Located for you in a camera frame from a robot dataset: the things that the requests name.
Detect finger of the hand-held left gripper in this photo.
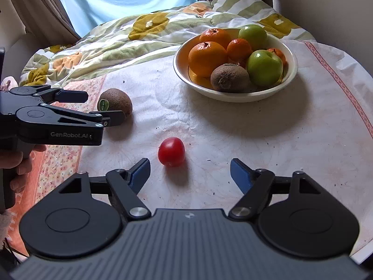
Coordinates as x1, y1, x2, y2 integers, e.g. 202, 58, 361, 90
9, 84, 89, 104
41, 103, 126, 129

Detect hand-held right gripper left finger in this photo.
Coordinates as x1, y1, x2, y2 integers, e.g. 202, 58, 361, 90
44, 157, 152, 221

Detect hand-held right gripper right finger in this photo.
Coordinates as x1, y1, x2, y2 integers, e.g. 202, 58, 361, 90
229, 158, 330, 220

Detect kiwi with green sticker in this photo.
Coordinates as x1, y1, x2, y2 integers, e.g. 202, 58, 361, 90
97, 88, 133, 120

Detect red tomato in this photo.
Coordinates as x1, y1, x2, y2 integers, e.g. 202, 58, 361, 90
158, 137, 186, 167

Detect cream ceramic bowl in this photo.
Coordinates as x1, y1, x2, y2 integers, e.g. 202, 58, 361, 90
173, 28, 298, 103

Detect brown kiwi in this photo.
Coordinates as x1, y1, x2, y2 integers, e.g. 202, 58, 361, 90
210, 63, 250, 92

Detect green apple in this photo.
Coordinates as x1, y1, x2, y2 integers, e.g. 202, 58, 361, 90
246, 49, 284, 87
238, 24, 268, 51

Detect orange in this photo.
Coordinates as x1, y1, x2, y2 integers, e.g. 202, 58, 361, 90
188, 41, 228, 78
200, 28, 232, 50

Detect small mandarin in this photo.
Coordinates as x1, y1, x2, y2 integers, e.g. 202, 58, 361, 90
266, 48, 287, 67
227, 38, 253, 65

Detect person's left hand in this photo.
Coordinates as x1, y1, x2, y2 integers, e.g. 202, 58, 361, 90
0, 143, 47, 194

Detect white cloth with pink border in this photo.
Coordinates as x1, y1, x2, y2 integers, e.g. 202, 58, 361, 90
6, 39, 373, 263

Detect pink plush toy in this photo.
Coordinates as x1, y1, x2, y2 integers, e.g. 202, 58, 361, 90
0, 77, 16, 91

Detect grey padded headboard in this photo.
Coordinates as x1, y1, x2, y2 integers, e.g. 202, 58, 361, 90
3, 32, 41, 88

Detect green striped floral quilt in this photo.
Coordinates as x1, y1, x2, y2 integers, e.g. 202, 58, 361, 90
19, 0, 317, 86

